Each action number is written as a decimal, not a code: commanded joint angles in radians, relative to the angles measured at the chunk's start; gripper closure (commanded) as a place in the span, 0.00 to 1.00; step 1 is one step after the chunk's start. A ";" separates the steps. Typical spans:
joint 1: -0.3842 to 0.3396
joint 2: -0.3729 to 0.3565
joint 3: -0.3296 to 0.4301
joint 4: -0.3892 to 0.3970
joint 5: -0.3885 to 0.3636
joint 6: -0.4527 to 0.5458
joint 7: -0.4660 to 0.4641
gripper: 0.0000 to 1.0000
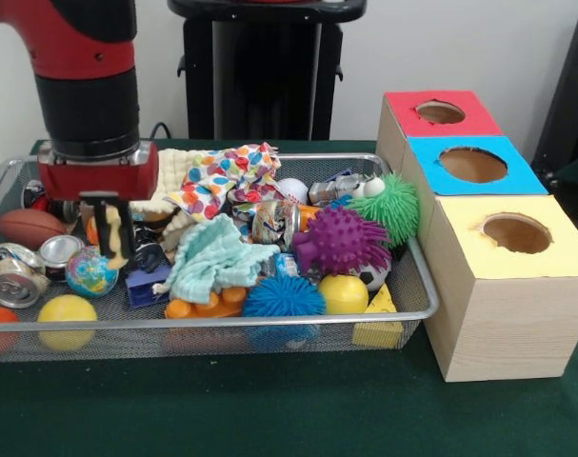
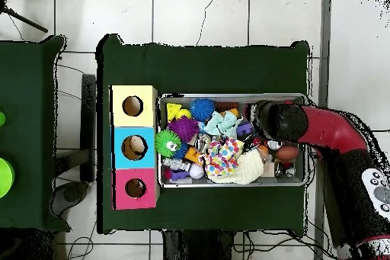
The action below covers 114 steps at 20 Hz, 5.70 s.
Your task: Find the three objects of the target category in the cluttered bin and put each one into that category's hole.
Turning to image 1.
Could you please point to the purple spiky toy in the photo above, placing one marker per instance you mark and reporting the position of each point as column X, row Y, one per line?
column 341, row 243

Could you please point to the silver toy robot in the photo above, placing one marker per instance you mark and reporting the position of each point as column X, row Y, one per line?
column 333, row 188

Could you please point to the colourful patterned cloth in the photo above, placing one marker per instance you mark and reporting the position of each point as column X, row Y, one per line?
column 222, row 176

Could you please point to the crushed silver drink can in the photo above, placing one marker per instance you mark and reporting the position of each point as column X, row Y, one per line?
column 274, row 220

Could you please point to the green spiky ball with eyes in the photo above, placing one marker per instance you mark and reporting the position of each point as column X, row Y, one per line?
column 393, row 209

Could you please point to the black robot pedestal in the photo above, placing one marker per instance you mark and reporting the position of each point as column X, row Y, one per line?
column 250, row 71

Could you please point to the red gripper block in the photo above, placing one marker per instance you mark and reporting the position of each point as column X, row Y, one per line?
column 98, row 178

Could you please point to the light blue cloth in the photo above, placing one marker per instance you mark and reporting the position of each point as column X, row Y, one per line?
column 212, row 259

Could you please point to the wooden box with three holes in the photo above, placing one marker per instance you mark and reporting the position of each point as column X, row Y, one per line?
column 503, row 323

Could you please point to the cream white cloth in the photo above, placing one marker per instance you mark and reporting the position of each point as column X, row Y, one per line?
column 167, row 171

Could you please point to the blue spiky ball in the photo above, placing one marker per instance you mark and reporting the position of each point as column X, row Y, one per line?
column 285, row 296

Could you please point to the shallow clear mesh bin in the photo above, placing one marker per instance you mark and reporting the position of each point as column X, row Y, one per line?
column 222, row 340

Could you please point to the yellow ball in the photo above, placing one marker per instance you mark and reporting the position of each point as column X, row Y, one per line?
column 67, row 309

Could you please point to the pale yellow plush toy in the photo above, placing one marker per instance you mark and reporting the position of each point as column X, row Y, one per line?
column 114, row 238

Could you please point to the black chair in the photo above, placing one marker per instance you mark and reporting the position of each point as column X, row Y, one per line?
column 569, row 95

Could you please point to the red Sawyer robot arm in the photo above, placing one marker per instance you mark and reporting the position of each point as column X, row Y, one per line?
column 79, row 71

